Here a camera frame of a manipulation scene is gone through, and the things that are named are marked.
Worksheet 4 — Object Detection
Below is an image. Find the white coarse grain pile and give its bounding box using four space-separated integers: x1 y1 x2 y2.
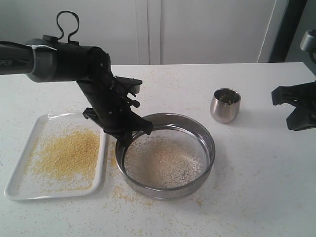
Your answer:
124 141 206 189

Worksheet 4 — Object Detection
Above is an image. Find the white square plastic tray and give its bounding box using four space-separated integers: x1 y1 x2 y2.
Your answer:
4 113 109 201

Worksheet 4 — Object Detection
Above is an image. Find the round stainless steel sieve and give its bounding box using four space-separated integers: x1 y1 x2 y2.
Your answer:
115 113 215 200

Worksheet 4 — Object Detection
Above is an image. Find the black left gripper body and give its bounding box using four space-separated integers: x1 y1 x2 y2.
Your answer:
77 73 142 131

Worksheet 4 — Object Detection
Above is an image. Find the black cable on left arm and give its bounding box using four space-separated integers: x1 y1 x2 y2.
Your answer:
56 10 80 45

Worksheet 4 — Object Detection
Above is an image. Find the stainless steel cup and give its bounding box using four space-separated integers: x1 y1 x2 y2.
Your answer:
210 88 241 124

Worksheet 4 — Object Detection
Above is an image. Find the yellow millet pile on tray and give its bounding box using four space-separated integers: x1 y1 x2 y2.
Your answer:
28 128 100 191

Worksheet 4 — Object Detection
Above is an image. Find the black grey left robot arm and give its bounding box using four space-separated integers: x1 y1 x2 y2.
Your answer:
0 36 153 142

